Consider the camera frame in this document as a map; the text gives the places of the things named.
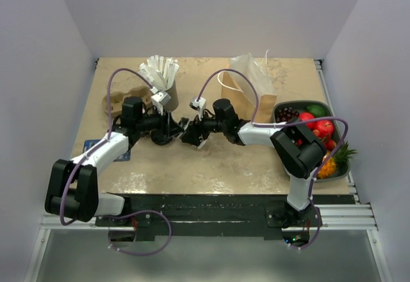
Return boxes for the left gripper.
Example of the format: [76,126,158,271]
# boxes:
[136,104,185,138]

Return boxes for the red apple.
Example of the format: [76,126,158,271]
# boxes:
[299,112,315,131]
[313,120,334,138]

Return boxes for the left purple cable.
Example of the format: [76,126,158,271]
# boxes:
[60,68,172,256]

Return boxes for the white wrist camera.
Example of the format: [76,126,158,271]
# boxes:
[150,87,171,115]
[190,97,206,120]

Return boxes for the cherries pile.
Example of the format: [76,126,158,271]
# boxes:
[313,129,336,152]

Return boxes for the purple cable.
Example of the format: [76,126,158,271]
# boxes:
[197,69,349,251]
[60,68,172,256]

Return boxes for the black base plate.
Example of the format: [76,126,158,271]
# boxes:
[96,194,322,241]

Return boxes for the grey fruit tray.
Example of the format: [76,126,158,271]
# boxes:
[272,100,350,182]

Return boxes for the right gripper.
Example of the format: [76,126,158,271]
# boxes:
[182,108,227,146]

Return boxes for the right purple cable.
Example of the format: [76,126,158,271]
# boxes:
[197,69,349,251]

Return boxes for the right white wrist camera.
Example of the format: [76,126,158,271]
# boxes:
[190,97,206,120]

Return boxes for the cardboard cup carrier bottom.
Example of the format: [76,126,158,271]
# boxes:
[110,86,152,117]

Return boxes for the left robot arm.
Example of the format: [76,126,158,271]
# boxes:
[45,97,184,226]

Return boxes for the green apple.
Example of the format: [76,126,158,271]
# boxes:
[306,104,327,118]

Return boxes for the black paper coffee cup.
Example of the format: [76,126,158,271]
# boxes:
[179,117,206,149]

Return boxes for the aluminium rail frame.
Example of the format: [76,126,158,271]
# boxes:
[26,183,391,281]

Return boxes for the green pineapple crown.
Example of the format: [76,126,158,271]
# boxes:
[334,142,357,167]

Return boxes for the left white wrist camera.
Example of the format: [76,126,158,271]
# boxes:
[150,87,171,115]

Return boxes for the brown paper takeout bag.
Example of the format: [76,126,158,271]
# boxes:
[217,53,277,124]

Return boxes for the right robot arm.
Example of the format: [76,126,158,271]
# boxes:
[181,99,326,226]

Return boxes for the dark red grapes bunch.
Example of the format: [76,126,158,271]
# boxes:
[275,107,300,122]

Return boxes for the blue battery blister pack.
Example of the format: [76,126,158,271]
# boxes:
[83,139,131,162]

